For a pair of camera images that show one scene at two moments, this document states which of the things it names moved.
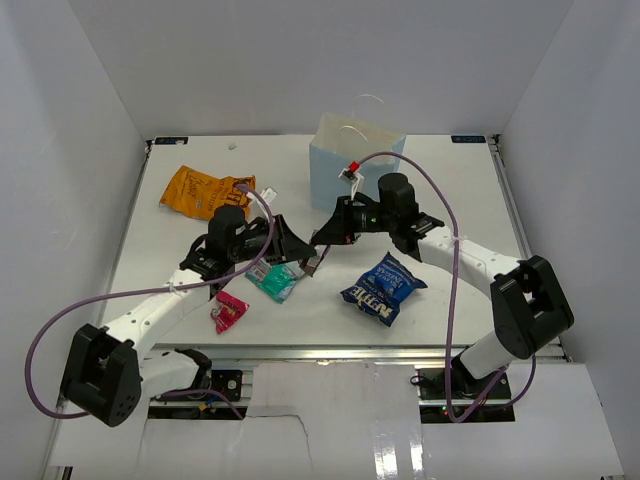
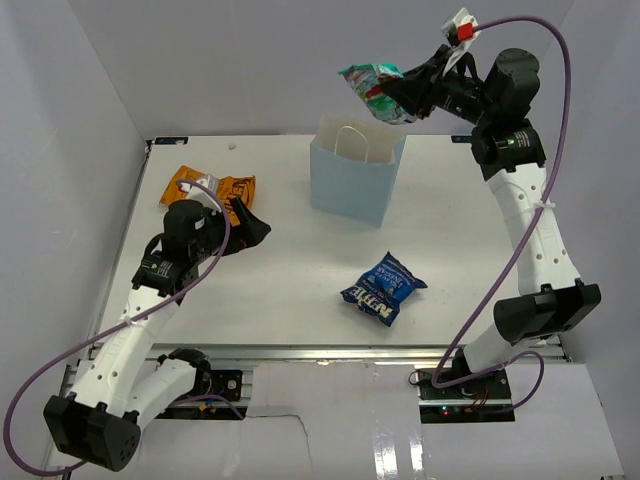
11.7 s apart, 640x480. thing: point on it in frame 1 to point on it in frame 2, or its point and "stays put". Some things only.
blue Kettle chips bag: x=381 y=290 stays put
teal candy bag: x=277 y=281 to x=367 y=80
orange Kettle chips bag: x=195 y=193 stays put
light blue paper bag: x=342 y=140 stays put
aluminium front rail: x=318 y=355 stays put
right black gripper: x=341 y=229 to x=414 y=88
